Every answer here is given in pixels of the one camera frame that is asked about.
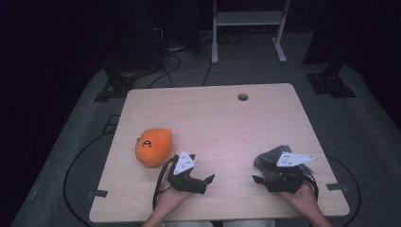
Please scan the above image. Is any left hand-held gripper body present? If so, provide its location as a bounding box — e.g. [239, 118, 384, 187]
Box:
[166, 150, 208, 195]

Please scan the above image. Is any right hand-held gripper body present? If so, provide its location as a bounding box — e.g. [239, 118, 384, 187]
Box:
[264, 151, 316, 194]

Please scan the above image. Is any grey knitted cloth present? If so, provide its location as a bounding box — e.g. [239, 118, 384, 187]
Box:
[253, 144, 314, 182]

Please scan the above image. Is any orange plush toy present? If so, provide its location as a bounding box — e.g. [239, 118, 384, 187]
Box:
[134, 127, 174, 168]

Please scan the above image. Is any person's left hand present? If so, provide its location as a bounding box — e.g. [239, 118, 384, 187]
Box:
[156, 172, 194, 215]

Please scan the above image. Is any person's right hand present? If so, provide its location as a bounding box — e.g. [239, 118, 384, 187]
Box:
[278, 183, 320, 218]

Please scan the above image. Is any black tape strip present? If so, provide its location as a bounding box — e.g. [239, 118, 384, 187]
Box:
[325, 183, 350, 194]
[87, 189, 109, 200]

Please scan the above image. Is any black stand base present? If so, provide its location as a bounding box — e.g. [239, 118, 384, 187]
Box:
[93, 71, 137, 103]
[305, 63, 357, 99]

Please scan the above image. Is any left hand-held gripper black cable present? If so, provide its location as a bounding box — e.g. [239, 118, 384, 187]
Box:
[151, 155, 176, 211]

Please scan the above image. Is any hand-held gripper black cable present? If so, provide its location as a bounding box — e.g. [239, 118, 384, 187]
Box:
[151, 155, 176, 211]
[302, 171, 320, 201]

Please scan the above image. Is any right hand-held gripper black cable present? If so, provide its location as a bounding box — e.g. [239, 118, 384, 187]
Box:
[302, 171, 320, 201]

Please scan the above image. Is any black floor cable loop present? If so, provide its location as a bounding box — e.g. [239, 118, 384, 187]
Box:
[325, 154, 362, 227]
[62, 131, 110, 227]

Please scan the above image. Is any white metal stand frame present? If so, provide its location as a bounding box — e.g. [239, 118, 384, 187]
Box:
[211, 0, 291, 65]

